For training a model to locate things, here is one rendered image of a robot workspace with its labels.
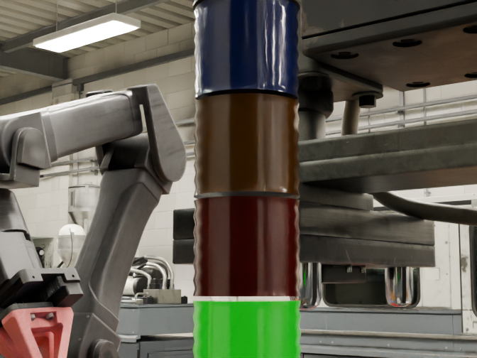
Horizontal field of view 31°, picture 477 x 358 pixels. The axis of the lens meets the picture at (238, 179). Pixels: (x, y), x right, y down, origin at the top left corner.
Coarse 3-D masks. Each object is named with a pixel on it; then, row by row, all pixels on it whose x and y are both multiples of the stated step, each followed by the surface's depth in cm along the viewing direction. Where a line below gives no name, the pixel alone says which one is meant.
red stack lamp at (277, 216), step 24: (216, 216) 29; (240, 216) 29; (264, 216) 29; (288, 216) 30; (216, 240) 29; (240, 240) 29; (264, 240) 29; (288, 240) 30; (216, 264) 29; (240, 264) 29; (264, 264) 29; (288, 264) 29; (216, 288) 29; (240, 288) 29; (264, 288) 29; (288, 288) 29
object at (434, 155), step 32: (320, 96) 59; (320, 128) 59; (416, 128) 50; (448, 128) 49; (320, 160) 54; (352, 160) 53; (384, 160) 52; (416, 160) 50; (448, 160) 49; (320, 192) 57; (352, 192) 60; (192, 224) 56; (320, 224) 53; (352, 224) 56; (384, 224) 59; (416, 224) 62; (192, 256) 56; (320, 256) 52; (352, 256) 55; (384, 256) 58; (416, 256) 62; (320, 288) 53
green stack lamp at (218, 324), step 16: (208, 304) 29; (224, 304) 29; (240, 304) 29; (256, 304) 29; (272, 304) 29; (288, 304) 29; (208, 320) 29; (224, 320) 29; (240, 320) 29; (256, 320) 29; (272, 320) 29; (288, 320) 29; (208, 336) 29; (224, 336) 29; (240, 336) 28; (256, 336) 28; (272, 336) 29; (288, 336) 29; (208, 352) 29; (224, 352) 28; (240, 352) 28; (256, 352) 28; (272, 352) 29; (288, 352) 29
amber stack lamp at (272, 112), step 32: (224, 96) 30; (256, 96) 29; (224, 128) 29; (256, 128) 29; (288, 128) 30; (224, 160) 29; (256, 160) 29; (288, 160) 30; (224, 192) 30; (256, 192) 30; (288, 192) 30
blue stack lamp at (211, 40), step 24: (216, 0) 30; (240, 0) 30; (264, 0) 30; (216, 24) 30; (240, 24) 30; (264, 24) 30; (288, 24) 31; (216, 48) 30; (240, 48) 30; (264, 48) 30; (288, 48) 30; (216, 72) 30; (240, 72) 30; (264, 72) 30; (288, 72) 30; (288, 96) 31
